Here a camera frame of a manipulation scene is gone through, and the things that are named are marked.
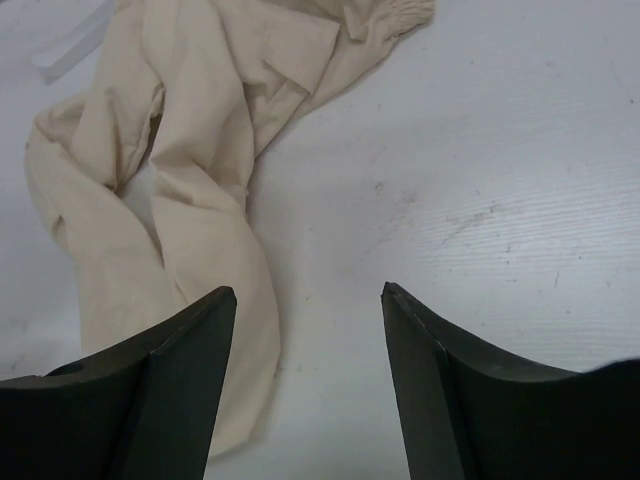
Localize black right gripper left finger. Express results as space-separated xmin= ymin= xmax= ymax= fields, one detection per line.
xmin=1 ymin=287 xmax=236 ymax=479

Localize white clothes rack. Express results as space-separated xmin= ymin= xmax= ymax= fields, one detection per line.
xmin=31 ymin=0 xmax=116 ymax=85

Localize beige trousers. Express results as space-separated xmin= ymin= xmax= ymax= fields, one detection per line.
xmin=24 ymin=1 xmax=435 ymax=456

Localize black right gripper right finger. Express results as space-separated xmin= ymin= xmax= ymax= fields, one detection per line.
xmin=381 ymin=283 xmax=639 ymax=479

